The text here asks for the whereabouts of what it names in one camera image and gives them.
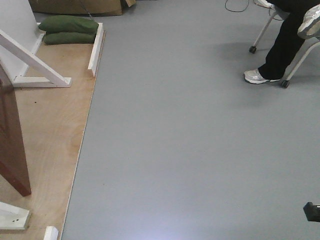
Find brown wooden door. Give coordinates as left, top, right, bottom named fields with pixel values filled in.
left=0, top=77, right=32, bottom=197

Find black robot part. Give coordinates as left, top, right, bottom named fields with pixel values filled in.
left=303, top=202, right=320, bottom=223

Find plywood base platform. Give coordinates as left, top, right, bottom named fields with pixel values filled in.
left=0, top=44, right=98, bottom=240

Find lower green sandbag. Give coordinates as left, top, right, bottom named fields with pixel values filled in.
left=43, top=32, right=96, bottom=45

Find green sandbag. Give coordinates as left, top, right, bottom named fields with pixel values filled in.
left=43, top=32, right=96, bottom=45
left=38, top=15, right=99, bottom=34

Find cardboard box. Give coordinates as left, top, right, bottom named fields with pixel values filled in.
left=29, top=0, right=136, bottom=16

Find upper green sandbag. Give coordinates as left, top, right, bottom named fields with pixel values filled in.
left=38, top=15, right=99, bottom=34

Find white horizontal foot beam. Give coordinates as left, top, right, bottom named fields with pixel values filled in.
left=12, top=76, right=72, bottom=88

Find person black trouser leg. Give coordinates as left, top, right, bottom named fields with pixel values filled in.
left=258, top=0, right=320, bottom=80

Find grey rolling chair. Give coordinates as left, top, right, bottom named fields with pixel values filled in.
left=244, top=0, right=320, bottom=85

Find white diagonal brace beam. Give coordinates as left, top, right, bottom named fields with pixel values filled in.
left=0, top=30, right=67, bottom=85

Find raised white sneaker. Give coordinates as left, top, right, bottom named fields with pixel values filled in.
left=297, top=4, right=320, bottom=40

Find white rail by sandbags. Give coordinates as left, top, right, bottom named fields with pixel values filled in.
left=87, top=22, right=105, bottom=77

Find white panel wall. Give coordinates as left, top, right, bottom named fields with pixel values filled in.
left=0, top=0, right=41, bottom=81

